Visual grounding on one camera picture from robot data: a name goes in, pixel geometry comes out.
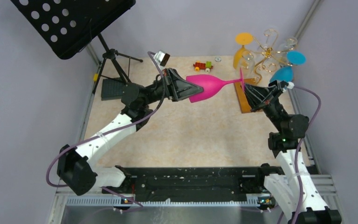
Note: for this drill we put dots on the black foot pedal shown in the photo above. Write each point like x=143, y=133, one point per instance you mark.
x=111, y=89

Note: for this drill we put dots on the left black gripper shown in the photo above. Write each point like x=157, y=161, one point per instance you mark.
x=176, y=88

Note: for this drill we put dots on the blue wine glass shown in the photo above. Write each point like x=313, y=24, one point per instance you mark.
x=286, y=73

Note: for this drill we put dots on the colourful toy train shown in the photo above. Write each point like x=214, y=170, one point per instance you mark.
x=206, y=67

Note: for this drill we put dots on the clear wine glass right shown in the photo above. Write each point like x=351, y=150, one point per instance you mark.
x=289, y=44

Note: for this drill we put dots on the gold wine glass rack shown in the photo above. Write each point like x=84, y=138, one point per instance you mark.
x=266, y=61

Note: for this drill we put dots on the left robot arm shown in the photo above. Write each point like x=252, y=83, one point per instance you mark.
x=75, y=164

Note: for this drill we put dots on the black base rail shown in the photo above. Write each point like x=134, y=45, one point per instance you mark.
x=195, y=184

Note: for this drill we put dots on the pink wine glass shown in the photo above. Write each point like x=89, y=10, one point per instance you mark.
x=210, y=84

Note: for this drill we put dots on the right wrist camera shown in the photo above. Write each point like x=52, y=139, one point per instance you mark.
x=284, y=86

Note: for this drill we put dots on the clear wine glass front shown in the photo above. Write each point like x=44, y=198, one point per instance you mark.
x=246, y=63

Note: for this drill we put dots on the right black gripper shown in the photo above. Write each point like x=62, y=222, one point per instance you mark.
x=260, y=97

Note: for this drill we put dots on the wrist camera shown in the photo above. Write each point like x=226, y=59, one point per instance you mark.
x=284, y=86
x=161, y=58

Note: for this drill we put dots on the yellow wine glass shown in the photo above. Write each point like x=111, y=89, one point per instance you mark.
x=242, y=39

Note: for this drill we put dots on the black perforated music stand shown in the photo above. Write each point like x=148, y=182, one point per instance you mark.
x=68, y=26

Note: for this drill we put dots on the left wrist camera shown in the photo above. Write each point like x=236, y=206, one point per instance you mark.
x=161, y=58

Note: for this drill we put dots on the aluminium frame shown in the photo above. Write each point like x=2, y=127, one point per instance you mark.
x=324, y=182

